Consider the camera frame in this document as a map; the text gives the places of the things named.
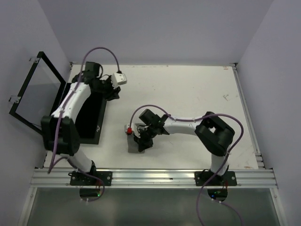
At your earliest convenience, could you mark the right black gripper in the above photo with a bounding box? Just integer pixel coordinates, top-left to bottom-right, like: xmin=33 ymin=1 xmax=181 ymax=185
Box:
xmin=134 ymin=124 xmax=157 ymax=150

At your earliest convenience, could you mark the grey and cream sock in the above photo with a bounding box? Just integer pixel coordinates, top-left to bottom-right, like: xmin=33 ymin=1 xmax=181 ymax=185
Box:
xmin=127 ymin=123 xmax=146 ymax=153

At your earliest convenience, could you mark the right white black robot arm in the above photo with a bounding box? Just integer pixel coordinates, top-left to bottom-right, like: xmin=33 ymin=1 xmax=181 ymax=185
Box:
xmin=127 ymin=109 xmax=235 ymax=186

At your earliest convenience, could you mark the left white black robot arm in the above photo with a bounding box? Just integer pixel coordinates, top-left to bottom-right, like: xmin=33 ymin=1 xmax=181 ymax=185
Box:
xmin=40 ymin=62 xmax=127 ymax=186

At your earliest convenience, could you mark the black open storage case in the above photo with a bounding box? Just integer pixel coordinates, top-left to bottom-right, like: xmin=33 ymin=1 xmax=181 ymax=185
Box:
xmin=9 ymin=51 xmax=106 ymax=145

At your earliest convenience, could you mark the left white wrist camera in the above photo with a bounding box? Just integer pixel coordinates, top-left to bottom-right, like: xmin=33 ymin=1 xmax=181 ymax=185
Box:
xmin=111 ymin=73 xmax=127 ymax=89

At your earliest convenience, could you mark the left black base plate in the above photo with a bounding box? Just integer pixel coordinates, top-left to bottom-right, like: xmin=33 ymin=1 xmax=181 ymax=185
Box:
xmin=68 ymin=171 xmax=112 ymax=186

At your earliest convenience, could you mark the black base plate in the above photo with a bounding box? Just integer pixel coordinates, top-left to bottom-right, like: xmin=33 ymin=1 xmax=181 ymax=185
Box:
xmin=194 ymin=170 xmax=238 ymax=186
xmin=68 ymin=171 xmax=112 ymax=186

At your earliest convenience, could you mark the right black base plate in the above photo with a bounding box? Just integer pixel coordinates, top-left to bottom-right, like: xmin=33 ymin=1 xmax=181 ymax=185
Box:
xmin=194 ymin=170 xmax=238 ymax=186

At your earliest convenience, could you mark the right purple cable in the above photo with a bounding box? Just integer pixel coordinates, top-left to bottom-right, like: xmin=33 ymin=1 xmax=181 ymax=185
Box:
xmin=129 ymin=105 xmax=244 ymax=226

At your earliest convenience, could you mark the aluminium right side rail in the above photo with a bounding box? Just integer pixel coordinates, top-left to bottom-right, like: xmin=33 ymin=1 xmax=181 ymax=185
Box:
xmin=230 ymin=63 xmax=266 ymax=170

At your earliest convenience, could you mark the aluminium rail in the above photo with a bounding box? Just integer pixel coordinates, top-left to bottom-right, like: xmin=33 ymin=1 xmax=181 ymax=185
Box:
xmin=30 ymin=168 xmax=277 ymax=188
xmin=230 ymin=63 xmax=266 ymax=170

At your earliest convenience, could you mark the aluminium front rail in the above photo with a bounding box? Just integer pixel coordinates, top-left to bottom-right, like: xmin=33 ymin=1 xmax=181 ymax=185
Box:
xmin=30 ymin=168 xmax=277 ymax=188

